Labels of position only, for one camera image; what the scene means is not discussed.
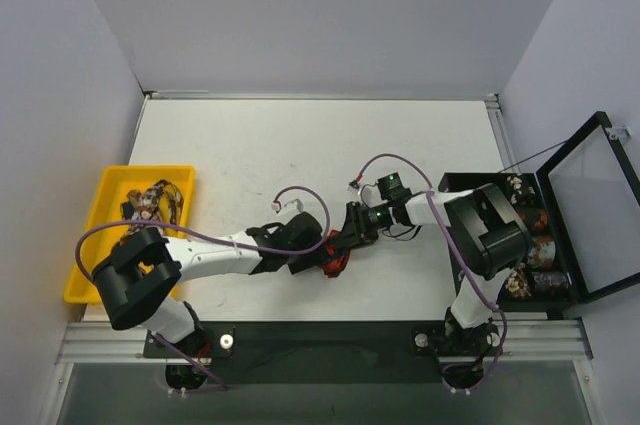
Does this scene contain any yellow plastic tray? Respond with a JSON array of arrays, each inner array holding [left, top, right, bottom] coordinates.
[[63, 165, 196, 305]]

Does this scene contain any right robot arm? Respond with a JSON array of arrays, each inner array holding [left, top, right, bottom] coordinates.
[[327, 180, 533, 355]]

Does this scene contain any orange navy striped tie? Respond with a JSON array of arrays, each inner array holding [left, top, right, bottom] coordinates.
[[320, 230, 350, 278]]

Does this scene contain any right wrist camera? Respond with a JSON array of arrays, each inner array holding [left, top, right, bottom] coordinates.
[[376, 173, 412, 202]]

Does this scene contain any blue orange rolled tie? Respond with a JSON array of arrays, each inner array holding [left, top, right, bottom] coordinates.
[[526, 235, 556, 270]]

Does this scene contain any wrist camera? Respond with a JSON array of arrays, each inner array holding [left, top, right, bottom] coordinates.
[[376, 173, 412, 202], [271, 199, 304, 214]]

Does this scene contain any dark rolled tie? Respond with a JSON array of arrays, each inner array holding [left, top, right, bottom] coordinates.
[[531, 271, 571, 295]]

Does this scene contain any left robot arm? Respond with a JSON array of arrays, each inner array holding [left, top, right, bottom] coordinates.
[[93, 212, 323, 357]]

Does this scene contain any black tie storage box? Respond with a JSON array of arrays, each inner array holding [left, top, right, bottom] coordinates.
[[438, 172, 578, 313]]

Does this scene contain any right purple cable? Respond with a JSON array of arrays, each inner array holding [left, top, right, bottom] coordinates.
[[349, 153, 509, 391]]

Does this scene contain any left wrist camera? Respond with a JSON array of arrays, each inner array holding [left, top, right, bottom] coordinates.
[[271, 199, 304, 214]]

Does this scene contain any brown floral tie in tray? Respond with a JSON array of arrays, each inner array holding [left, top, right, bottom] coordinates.
[[120, 179, 184, 225]]

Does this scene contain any brown floral rolled tie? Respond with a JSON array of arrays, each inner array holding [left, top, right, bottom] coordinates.
[[504, 264, 532, 300]]

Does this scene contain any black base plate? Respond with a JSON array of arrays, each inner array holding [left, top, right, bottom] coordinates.
[[143, 319, 504, 386]]

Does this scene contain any black framed glass box lid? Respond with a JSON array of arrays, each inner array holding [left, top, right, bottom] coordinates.
[[536, 111, 639, 304]]

